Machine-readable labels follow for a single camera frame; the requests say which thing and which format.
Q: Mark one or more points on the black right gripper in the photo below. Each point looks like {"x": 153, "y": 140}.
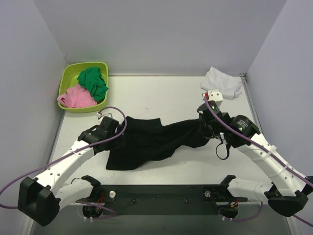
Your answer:
{"x": 204, "y": 128}

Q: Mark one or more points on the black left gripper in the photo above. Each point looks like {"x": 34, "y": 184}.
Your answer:
{"x": 120, "y": 136}

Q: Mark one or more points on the black t-shirt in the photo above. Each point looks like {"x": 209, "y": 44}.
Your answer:
{"x": 148, "y": 140}

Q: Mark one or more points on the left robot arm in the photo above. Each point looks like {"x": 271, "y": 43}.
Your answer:
{"x": 42, "y": 197}

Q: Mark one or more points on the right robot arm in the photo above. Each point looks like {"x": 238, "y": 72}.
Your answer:
{"x": 288, "y": 191}

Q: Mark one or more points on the pink t-shirt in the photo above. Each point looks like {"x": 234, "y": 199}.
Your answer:
{"x": 76, "y": 97}

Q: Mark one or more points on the white folded t-shirt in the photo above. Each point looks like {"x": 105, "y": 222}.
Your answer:
{"x": 229, "y": 86}

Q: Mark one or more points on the green t-shirt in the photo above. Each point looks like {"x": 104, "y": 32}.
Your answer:
{"x": 91, "y": 79}

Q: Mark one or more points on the lime green plastic tub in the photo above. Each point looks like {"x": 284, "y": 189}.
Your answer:
{"x": 69, "y": 79}

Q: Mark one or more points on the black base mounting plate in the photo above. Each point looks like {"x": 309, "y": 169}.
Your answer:
{"x": 161, "y": 199}

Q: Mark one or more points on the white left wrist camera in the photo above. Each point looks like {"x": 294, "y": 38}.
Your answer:
{"x": 100, "y": 115}

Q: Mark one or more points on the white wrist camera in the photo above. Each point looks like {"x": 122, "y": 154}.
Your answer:
{"x": 213, "y": 95}
{"x": 100, "y": 115}

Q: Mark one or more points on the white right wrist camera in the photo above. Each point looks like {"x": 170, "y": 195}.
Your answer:
{"x": 213, "y": 95}

